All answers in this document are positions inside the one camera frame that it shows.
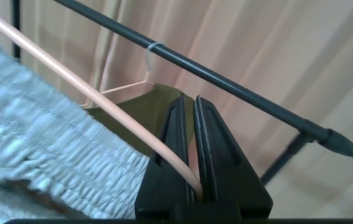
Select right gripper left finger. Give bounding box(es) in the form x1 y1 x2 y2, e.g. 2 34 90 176
134 95 195 219

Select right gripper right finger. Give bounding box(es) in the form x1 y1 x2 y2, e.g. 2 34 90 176
194 95 273 219

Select green long-sleeved shirt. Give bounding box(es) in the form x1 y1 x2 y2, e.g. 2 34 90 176
85 83 195 158

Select pink clothes hanger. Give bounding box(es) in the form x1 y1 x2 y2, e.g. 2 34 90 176
81 41 166 109
0 1 204 200

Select pale grey shorts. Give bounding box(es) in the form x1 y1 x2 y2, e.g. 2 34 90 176
0 32 151 220

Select black clothes rack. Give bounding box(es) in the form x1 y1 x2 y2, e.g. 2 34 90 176
10 0 353 187

